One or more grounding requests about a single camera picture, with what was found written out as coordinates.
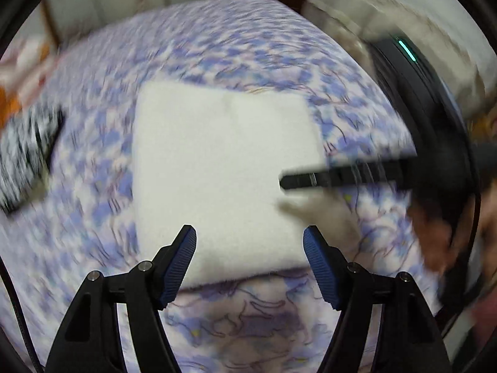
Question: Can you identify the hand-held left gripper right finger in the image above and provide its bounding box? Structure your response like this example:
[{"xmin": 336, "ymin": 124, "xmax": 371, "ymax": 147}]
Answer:
[{"xmin": 303, "ymin": 225, "xmax": 453, "ymax": 373}]

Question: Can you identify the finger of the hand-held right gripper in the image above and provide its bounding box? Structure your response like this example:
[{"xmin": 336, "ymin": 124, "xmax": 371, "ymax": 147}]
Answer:
[{"xmin": 279, "ymin": 155, "xmax": 418, "ymax": 194}]

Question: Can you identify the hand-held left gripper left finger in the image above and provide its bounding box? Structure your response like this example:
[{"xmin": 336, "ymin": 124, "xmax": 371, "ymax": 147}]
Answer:
[{"xmin": 44, "ymin": 224, "xmax": 197, "ymax": 373}]

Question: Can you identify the white towel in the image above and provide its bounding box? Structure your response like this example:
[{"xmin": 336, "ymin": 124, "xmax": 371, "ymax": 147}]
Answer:
[{"xmin": 130, "ymin": 80, "xmax": 362, "ymax": 290}]

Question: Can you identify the person's right hand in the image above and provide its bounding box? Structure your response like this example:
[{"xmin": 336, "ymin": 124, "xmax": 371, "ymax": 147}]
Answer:
[{"xmin": 408, "ymin": 201, "xmax": 455, "ymax": 273}]

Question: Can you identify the blue floral bed blanket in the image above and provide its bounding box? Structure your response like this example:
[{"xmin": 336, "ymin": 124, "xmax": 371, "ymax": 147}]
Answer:
[{"xmin": 0, "ymin": 0, "xmax": 451, "ymax": 373}]

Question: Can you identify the black and white patterned garment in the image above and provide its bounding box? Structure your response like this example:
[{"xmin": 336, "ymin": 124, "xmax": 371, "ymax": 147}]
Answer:
[{"xmin": 0, "ymin": 105, "xmax": 65, "ymax": 215}]

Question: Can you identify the pink bear-print quilt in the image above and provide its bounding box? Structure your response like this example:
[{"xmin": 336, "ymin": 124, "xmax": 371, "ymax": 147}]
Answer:
[{"xmin": 0, "ymin": 37, "xmax": 61, "ymax": 129}]

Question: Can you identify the black cable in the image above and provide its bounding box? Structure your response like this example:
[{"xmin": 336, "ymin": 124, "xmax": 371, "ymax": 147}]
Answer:
[{"xmin": 0, "ymin": 258, "xmax": 43, "ymax": 373}]

